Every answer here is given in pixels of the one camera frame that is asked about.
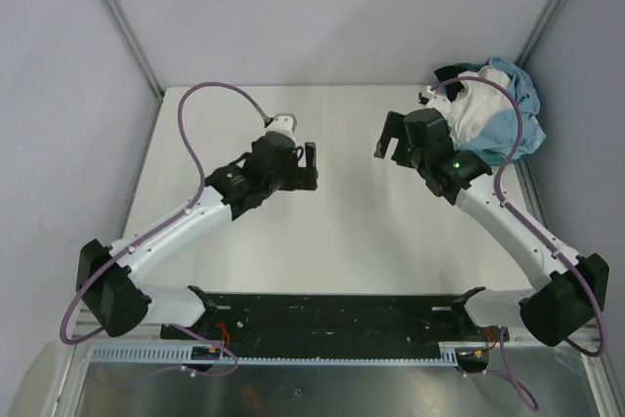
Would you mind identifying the aluminium front rail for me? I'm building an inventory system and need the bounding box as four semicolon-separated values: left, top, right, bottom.
66;321;600;345

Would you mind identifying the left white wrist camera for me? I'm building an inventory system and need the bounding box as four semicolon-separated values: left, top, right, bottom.
265;113;297;140

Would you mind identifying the left aluminium frame post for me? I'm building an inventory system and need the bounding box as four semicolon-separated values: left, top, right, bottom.
99;0;164;99

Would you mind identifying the black t shirt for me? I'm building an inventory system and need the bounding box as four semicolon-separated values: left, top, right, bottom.
433;63;480;102

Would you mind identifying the grey slotted cable duct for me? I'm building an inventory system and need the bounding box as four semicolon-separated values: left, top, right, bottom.
88;343;476;366

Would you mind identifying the white t shirt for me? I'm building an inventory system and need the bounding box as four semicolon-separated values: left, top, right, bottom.
428;80;518;151

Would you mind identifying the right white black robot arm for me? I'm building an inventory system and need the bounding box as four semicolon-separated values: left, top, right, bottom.
374;107;609;347

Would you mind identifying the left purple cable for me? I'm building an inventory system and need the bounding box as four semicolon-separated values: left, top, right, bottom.
59;81;274;389

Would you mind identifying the light blue t shirt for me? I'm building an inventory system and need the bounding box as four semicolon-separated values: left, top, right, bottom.
457;57;546;166

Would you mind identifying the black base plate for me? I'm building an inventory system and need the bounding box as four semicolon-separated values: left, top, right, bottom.
188;287;500;343

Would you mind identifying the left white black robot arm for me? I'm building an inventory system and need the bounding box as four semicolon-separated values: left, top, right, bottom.
76;132;318;339

